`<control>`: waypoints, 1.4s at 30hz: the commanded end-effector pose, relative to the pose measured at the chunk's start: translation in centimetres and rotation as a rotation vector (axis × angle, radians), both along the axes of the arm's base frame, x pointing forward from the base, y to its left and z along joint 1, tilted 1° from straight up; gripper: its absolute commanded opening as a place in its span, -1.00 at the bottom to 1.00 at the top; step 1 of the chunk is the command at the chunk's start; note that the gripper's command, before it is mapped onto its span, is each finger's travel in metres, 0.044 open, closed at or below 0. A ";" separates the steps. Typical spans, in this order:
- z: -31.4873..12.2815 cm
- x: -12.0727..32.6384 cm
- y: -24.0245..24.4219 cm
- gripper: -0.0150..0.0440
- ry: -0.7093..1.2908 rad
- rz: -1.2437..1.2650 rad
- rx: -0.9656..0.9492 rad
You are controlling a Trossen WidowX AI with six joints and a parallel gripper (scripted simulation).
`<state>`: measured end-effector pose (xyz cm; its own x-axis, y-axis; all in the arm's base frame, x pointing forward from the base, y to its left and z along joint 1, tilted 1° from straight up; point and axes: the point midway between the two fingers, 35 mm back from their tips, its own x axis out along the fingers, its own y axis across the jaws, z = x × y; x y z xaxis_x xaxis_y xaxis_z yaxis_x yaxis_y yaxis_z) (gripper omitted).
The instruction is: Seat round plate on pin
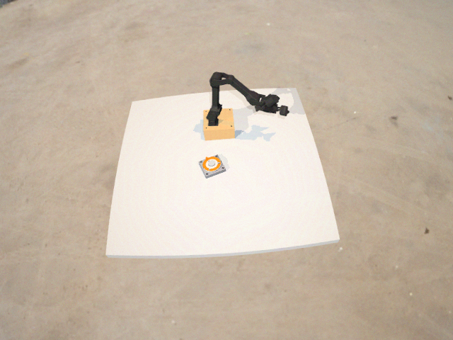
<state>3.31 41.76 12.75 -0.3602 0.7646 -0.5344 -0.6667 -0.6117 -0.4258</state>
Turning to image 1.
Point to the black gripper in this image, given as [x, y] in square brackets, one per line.
[283, 110]

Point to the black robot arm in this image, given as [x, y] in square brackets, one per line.
[251, 96]

